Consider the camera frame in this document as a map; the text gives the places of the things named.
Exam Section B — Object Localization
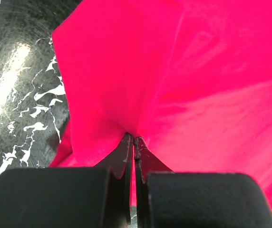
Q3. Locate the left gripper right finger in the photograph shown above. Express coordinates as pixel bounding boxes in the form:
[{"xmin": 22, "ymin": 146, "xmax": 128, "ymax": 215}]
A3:
[{"xmin": 134, "ymin": 137, "xmax": 272, "ymax": 228}]

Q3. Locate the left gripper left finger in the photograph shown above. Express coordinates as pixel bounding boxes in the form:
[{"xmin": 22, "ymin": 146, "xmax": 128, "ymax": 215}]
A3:
[{"xmin": 0, "ymin": 134, "xmax": 133, "ymax": 228}]

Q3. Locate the red polo shirt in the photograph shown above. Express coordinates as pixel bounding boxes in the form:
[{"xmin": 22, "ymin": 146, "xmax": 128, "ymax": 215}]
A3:
[{"xmin": 51, "ymin": 0, "xmax": 272, "ymax": 207}]

